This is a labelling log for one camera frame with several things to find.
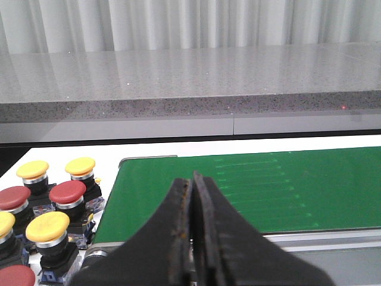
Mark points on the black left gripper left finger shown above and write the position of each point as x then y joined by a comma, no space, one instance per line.
158,254

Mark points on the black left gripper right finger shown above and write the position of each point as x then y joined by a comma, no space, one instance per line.
230,251

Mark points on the yellow mushroom push button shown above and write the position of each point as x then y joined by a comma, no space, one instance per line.
35,178
13,251
59,258
81,169

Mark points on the green conveyor belt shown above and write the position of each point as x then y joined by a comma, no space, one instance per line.
286,191

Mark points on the red mushroom push button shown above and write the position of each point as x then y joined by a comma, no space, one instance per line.
15,200
70,197
17,275

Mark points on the grey stone countertop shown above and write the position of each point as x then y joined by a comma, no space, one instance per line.
96,96

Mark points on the white pleated curtain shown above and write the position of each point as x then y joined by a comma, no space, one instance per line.
76,26

